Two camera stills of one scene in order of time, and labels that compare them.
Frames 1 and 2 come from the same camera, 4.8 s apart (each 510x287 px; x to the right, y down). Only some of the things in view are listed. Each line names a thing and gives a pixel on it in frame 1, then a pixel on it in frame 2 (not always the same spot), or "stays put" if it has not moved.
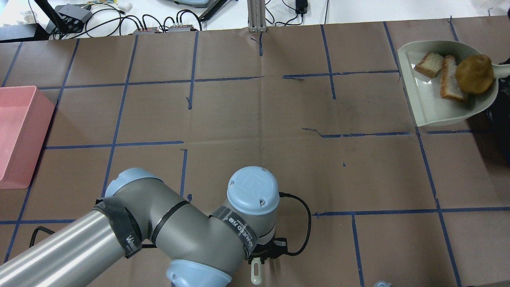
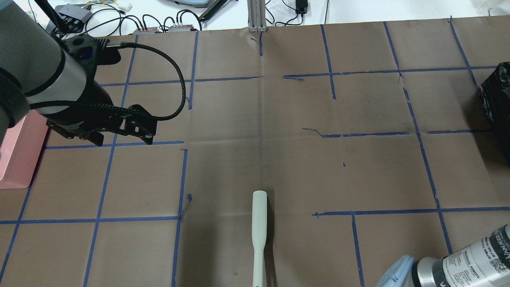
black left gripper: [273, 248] → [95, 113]
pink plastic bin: [25, 113] stays put
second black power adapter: [301, 6] stays put
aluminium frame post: [257, 21] stays put
